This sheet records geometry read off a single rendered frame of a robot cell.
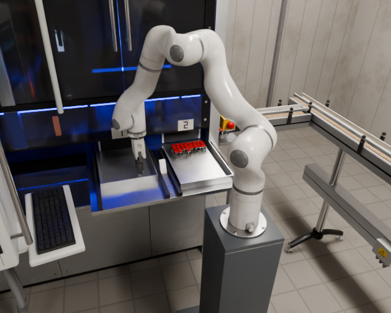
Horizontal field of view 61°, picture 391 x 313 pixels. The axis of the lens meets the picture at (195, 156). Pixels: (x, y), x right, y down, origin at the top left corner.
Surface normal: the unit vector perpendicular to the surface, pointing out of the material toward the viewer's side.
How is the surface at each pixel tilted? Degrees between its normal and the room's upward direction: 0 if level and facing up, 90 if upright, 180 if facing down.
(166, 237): 90
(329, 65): 90
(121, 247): 90
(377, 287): 0
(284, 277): 0
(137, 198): 0
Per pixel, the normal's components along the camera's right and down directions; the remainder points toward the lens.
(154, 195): 0.03, -0.85
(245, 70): 0.28, 0.51
